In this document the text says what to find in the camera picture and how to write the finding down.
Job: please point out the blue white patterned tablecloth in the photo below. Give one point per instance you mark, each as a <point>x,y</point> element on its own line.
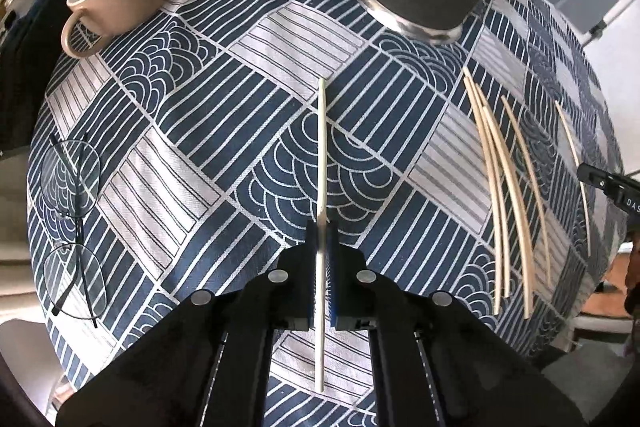
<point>200,107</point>

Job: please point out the dark cloth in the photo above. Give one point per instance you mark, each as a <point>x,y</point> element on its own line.
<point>20,72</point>

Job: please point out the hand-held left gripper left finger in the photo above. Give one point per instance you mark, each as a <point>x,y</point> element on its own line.
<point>313,259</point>

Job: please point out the light wooden chopstick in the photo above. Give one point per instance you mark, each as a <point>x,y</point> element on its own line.
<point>495,157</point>
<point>487,157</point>
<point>323,147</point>
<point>531,167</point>
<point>577,162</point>
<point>510,177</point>

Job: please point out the thin-framed eyeglasses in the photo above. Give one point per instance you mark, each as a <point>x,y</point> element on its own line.
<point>75,277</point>

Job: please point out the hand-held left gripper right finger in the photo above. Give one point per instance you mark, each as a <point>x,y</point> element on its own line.
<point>332,267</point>

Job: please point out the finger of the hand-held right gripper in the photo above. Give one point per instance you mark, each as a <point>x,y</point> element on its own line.
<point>591,174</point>

